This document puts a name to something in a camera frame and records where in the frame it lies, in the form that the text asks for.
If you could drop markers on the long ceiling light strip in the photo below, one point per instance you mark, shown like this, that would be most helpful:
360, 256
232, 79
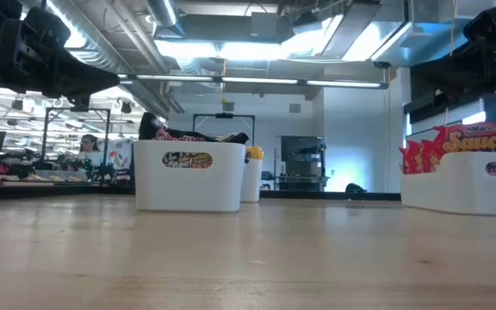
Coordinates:
258, 80
342, 84
170, 78

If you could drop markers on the yellow Maruchan ramen pack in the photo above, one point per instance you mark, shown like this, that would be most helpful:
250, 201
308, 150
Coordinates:
254, 152

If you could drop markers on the black aluminium table frame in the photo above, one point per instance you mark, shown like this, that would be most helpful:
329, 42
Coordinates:
338, 196

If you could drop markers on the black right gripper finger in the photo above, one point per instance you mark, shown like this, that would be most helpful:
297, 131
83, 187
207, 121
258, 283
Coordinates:
450, 75

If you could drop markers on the person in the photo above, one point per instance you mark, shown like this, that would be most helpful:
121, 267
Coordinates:
88, 153

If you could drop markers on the black metal rig frame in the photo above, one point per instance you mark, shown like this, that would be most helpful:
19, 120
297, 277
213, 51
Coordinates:
224, 115
101, 109

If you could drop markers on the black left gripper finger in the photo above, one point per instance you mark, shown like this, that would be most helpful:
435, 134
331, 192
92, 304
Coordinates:
86, 79

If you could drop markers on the white plastic bin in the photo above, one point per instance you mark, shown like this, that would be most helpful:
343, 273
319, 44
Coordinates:
446, 194
187, 194
252, 181

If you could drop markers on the grey cabinet machine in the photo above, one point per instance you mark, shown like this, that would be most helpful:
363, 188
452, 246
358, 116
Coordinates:
299, 172

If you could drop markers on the colourful patterned poster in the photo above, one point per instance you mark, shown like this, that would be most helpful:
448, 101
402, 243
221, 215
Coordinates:
121, 155

